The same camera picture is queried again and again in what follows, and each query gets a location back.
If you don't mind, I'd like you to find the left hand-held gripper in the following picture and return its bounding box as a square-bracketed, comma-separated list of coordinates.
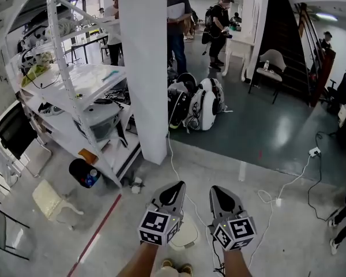
[137, 180, 187, 247]

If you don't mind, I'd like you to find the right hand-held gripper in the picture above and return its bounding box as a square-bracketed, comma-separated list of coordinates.
[207, 185, 258, 252]

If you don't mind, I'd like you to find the white trash bin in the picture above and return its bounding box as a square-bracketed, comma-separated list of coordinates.
[168, 209, 200, 252]

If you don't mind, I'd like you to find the person's left forearm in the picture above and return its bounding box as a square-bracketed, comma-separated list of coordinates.
[115, 241, 161, 277]

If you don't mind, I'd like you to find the person's right forearm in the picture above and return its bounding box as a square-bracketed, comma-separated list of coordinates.
[222, 246, 253, 277]

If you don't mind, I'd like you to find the white floor adapter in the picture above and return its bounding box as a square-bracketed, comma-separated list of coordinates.
[129, 177, 145, 194]

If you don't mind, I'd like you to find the person's left leg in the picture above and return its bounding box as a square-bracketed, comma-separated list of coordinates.
[160, 267, 181, 277]

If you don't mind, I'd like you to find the blue plastic bottle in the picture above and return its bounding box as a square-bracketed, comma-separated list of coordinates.
[85, 169, 99, 186]

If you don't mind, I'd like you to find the grey bin with black bag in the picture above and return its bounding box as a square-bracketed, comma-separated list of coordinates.
[68, 158, 107, 196]

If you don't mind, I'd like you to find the orange cushion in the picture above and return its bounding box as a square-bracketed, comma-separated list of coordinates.
[77, 148, 99, 166]

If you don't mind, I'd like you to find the cream ornate stool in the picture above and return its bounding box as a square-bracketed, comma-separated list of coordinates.
[31, 179, 85, 231]

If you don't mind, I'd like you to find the white grey shell device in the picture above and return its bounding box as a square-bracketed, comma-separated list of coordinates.
[80, 101, 122, 141]

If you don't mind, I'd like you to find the black hard-shell backpack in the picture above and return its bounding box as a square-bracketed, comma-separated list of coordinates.
[167, 73, 197, 129]

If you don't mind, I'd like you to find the white hard-shell backpack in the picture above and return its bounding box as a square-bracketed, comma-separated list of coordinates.
[184, 78, 228, 132]

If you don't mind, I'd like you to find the teal hand tool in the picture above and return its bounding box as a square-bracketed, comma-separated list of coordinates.
[101, 70, 121, 83]

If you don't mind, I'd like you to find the grey white headset device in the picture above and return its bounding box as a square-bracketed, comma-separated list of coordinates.
[37, 102, 64, 117]

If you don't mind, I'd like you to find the white square pillar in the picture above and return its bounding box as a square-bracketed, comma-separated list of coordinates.
[117, 0, 170, 166]

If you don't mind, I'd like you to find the white metal shelving rack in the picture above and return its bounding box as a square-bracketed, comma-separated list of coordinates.
[5, 0, 142, 189]

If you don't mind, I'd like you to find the black swivel chair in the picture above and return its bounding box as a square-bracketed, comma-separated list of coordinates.
[319, 78, 340, 114]

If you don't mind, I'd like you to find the black mesh office chair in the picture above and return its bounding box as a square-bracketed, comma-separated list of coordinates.
[0, 102, 52, 178]

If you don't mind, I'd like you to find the white curved-back chair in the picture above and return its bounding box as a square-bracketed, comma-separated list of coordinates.
[247, 49, 287, 105]

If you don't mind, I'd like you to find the white ornate table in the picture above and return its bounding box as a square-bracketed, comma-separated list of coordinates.
[221, 29, 256, 82]

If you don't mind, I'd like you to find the yellow-green cloth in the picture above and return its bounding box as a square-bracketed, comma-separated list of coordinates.
[20, 63, 50, 88]

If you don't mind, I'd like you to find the dark staircase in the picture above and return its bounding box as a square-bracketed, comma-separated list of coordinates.
[258, 0, 335, 108]

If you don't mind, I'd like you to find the short ceiling light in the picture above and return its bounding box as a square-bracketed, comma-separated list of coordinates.
[315, 12, 338, 21]

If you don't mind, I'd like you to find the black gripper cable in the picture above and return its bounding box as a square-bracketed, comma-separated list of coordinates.
[210, 235, 227, 276]

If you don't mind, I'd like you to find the white extension cable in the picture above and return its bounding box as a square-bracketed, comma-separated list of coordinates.
[247, 154, 314, 269]

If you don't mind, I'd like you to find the black floor cable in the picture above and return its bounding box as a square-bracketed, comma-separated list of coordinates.
[307, 131, 340, 222]

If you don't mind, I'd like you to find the grey chair with black frame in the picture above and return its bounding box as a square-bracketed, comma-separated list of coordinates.
[0, 202, 31, 261]

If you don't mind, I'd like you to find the black frame table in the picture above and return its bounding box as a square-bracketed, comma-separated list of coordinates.
[70, 33, 109, 66]

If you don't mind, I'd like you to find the white rope coil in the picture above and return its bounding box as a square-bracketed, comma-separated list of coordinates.
[57, 17, 77, 37]

